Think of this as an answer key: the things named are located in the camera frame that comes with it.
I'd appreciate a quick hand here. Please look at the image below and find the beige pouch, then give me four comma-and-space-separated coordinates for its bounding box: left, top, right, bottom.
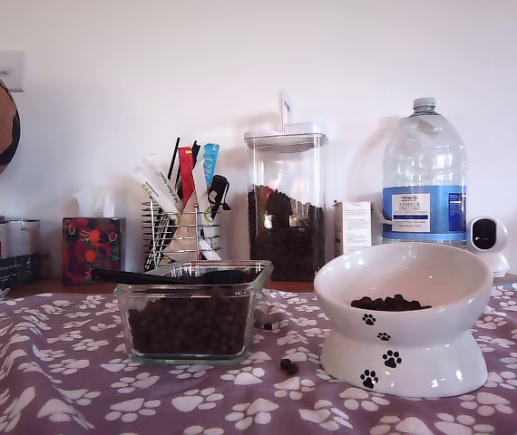
167, 208, 222, 264

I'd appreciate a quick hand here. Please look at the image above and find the red sachet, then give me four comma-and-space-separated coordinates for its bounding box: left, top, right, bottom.
177, 144, 196, 208

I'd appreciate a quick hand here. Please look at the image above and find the dark green cardboard box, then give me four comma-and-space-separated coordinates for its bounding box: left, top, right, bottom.
0, 251, 42, 295

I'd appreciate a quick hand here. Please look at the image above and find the small black clip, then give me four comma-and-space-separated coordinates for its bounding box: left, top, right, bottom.
206, 174, 232, 219

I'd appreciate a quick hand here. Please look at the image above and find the square clear glass container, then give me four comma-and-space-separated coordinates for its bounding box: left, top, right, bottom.
112, 258, 275, 365

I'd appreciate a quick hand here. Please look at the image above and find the thin black stick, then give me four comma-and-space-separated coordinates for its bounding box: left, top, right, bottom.
165, 137, 181, 191

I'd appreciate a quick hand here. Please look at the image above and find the white paw print cat bowl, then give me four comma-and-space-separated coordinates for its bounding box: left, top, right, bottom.
312, 241, 495, 399

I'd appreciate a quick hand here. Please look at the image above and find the light blue sachet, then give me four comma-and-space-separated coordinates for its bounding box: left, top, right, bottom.
200, 142, 220, 182

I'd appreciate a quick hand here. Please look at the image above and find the dark kibble store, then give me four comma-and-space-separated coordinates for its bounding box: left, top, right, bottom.
247, 183, 326, 281

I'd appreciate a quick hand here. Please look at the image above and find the tall clear canister white lid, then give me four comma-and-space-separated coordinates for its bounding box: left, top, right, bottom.
242, 89, 330, 282

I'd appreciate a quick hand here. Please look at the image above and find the chrome wire holder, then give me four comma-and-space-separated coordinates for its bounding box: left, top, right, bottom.
141, 198, 222, 273

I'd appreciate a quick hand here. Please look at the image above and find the small white round camera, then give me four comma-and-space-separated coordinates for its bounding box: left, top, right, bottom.
465, 216, 510, 278

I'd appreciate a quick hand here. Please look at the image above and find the floral tissue box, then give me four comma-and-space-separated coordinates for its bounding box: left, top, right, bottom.
61, 216, 126, 285

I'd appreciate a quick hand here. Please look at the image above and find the large brown kibble heap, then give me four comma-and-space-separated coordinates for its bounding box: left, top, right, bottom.
126, 283, 253, 357

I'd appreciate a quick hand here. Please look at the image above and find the small brown kibble portion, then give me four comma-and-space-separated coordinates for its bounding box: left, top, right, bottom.
349, 293, 434, 312

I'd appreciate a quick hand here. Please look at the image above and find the purple paw print cloth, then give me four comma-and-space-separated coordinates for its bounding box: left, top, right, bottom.
0, 284, 517, 435

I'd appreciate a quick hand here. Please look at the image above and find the white sachet with green print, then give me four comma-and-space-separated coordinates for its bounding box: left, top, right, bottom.
132, 166, 172, 214

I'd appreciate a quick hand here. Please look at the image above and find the plain white sachet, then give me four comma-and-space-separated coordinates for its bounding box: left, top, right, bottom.
191, 157, 210, 214

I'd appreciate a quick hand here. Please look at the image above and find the black plastic measuring spoon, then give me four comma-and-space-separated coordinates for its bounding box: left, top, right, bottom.
91, 266, 249, 286

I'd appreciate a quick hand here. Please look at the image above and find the small white printed carton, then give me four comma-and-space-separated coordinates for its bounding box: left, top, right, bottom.
332, 198, 376, 257

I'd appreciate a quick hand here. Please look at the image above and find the white paper tissue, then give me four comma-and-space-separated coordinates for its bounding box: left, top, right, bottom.
71, 184, 116, 218

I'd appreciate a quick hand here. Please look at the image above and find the white sachet with black text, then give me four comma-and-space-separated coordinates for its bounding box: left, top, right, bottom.
141, 153, 183, 203

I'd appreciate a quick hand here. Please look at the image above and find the white wall switch plate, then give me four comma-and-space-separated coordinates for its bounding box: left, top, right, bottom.
0, 48, 27, 93

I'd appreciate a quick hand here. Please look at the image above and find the plain white tin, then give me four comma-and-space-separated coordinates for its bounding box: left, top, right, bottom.
6, 218, 41, 257

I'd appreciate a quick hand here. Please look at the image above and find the large blue label water bottle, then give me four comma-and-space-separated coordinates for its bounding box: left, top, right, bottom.
380, 95, 468, 249

